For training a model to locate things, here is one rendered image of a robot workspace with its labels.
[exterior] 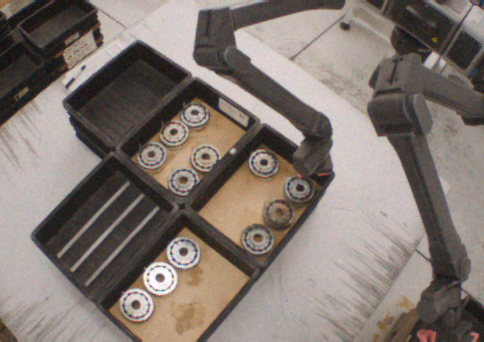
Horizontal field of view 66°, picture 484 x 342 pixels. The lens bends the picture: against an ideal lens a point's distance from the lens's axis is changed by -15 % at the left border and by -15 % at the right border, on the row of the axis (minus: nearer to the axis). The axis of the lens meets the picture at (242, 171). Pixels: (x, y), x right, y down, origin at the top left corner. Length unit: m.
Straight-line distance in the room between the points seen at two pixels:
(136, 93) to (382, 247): 1.08
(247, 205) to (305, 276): 0.32
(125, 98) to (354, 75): 1.78
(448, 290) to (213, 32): 0.72
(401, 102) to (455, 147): 2.30
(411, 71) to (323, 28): 2.51
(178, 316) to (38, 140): 0.92
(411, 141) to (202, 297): 0.81
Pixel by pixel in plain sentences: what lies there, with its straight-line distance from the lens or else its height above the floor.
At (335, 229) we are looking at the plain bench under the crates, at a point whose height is 0.70.
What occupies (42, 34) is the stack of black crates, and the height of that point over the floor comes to 0.49.
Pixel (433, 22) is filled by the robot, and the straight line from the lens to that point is 1.15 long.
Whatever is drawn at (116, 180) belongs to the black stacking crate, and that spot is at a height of 0.83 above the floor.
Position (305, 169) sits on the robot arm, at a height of 1.14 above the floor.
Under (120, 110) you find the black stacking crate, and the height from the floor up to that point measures 0.83.
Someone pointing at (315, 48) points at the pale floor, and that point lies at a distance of 3.06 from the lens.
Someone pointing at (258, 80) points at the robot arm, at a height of 1.39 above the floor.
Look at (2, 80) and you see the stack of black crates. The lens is 2.55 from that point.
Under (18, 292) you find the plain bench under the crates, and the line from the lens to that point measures 1.58.
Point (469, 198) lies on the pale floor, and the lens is 2.86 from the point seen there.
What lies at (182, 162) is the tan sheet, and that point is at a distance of 1.46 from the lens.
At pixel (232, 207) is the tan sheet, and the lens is 1.40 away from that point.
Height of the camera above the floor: 2.12
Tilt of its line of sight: 62 degrees down
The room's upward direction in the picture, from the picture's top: 11 degrees clockwise
